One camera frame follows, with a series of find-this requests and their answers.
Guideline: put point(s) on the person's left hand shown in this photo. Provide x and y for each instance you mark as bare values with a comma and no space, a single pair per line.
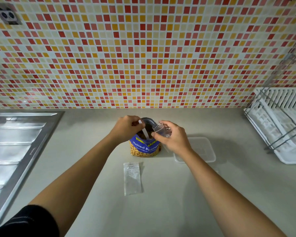
123,128

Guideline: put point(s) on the person's right hand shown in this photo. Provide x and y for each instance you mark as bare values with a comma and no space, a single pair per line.
178,140

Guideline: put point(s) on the person's left fingers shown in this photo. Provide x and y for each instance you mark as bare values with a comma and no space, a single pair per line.
139,122

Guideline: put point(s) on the person's right thumb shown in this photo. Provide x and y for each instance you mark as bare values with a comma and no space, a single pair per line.
156,136

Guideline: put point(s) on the clear plastic cup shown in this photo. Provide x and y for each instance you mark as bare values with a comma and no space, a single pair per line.
162,130

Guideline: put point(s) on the white plastic spoon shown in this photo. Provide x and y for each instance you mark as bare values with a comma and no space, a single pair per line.
145,133

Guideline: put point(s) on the person's left forearm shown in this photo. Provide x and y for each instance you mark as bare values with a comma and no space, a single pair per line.
81,175

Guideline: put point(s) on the person's right forearm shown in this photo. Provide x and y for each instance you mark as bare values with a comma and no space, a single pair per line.
224,194

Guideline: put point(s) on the blue yellow peanut bag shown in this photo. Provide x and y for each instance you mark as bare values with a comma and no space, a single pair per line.
143,148

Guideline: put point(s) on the clear plastic container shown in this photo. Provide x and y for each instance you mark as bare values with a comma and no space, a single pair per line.
202,150

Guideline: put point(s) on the small clear zip bag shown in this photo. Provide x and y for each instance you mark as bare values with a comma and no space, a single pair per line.
132,178

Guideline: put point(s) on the stainless steel sink drainboard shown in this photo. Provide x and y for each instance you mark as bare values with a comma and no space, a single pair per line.
12,150

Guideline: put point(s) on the white plastic drip tray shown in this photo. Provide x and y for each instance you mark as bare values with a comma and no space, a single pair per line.
289,106

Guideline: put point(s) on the black sleeve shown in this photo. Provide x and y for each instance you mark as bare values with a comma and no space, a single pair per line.
27,223

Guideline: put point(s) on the wall socket with panda sticker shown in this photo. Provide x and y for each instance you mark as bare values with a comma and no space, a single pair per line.
7,14

